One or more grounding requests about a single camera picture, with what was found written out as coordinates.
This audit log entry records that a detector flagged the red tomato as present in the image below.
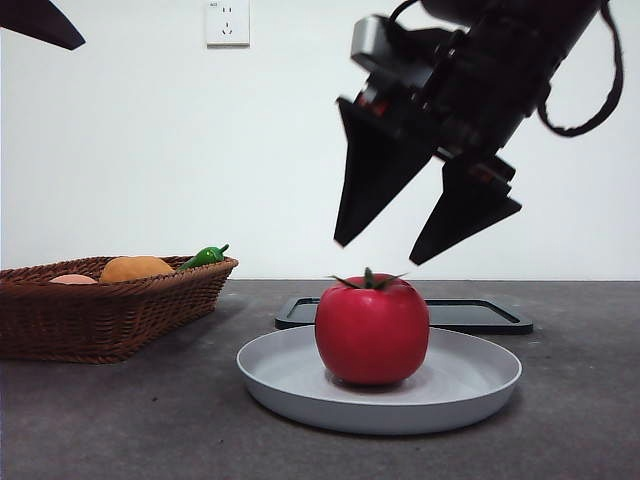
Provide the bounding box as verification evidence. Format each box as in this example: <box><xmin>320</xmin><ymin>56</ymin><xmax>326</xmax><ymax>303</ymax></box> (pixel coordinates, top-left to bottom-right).
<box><xmin>314</xmin><ymin>267</ymin><xmax>431</xmax><ymax>387</ymax></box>

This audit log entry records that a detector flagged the dark rectangular tray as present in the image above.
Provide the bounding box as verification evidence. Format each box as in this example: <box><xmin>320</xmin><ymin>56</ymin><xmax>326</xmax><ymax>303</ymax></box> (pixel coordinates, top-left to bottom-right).
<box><xmin>274</xmin><ymin>297</ymin><xmax>535</xmax><ymax>336</ymax></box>

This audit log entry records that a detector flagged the white round plate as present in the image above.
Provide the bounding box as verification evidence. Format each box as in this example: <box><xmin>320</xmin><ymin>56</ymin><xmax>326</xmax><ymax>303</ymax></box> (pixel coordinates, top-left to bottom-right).
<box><xmin>236</xmin><ymin>325</ymin><xmax>524</xmax><ymax>436</ymax></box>

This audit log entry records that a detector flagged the green pepper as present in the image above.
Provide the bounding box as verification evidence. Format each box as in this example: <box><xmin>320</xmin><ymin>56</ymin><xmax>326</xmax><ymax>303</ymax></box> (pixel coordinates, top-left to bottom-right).
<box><xmin>175</xmin><ymin>243</ymin><xmax>231</xmax><ymax>273</ymax></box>

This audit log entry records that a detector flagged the orange-yellow potato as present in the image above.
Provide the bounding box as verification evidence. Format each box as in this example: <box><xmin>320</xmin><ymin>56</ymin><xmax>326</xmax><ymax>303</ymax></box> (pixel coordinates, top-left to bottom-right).
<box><xmin>99</xmin><ymin>255</ymin><xmax>176</xmax><ymax>284</ymax></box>

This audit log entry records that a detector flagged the pink-brown egg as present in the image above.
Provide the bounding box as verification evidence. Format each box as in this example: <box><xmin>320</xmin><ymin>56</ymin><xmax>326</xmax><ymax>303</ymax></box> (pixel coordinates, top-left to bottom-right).
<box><xmin>48</xmin><ymin>273</ymin><xmax>99</xmax><ymax>287</ymax></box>

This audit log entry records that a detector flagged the brown wicker basket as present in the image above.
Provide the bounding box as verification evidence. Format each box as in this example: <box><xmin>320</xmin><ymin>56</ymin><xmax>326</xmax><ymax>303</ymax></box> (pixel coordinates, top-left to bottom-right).
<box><xmin>0</xmin><ymin>255</ymin><xmax>240</xmax><ymax>365</ymax></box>

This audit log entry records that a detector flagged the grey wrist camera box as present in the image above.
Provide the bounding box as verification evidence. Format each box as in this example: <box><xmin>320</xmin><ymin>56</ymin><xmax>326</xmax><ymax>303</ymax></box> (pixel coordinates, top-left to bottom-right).
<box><xmin>350</xmin><ymin>15</ymin><xmax>437</xmax><ymax>77</ymax></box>

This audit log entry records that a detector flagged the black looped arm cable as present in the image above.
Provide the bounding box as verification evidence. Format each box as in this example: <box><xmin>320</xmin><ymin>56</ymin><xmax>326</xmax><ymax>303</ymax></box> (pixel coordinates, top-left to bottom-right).
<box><xmin>535</xmin><ymin>4</ymin><xmax>626</xmax><ymax>139</ymax></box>

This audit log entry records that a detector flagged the white wall socket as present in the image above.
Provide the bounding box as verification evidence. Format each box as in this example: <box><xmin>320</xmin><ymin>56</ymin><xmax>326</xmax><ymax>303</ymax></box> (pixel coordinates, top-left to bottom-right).
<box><xmin>206</xmin><ymin>0</ymin><xmax>251</xmax><ymax>50</ymax></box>

